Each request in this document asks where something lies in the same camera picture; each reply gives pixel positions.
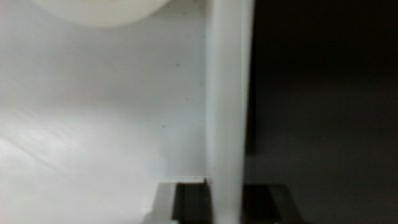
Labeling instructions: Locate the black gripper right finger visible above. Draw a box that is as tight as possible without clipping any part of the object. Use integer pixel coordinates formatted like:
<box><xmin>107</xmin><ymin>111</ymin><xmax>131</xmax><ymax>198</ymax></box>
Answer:
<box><xmin>242</xmin><ymin>184</ymin><xmax>308</xmax><ymax>224</ymax></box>

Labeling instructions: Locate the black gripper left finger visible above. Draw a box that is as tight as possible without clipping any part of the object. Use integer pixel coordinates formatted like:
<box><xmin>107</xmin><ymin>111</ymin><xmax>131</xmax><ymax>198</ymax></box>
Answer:
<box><xmin>143</xmin><ymin>183</ymin><xmax>212</xmax><ymax>224</ymax></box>

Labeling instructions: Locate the white square tabletop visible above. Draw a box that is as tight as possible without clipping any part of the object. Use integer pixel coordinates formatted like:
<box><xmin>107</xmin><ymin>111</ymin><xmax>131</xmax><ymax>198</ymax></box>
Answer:
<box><xmin>0</xmin><ymin>0</ymin><xmax>255</xmax><ymax>224</ymax></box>

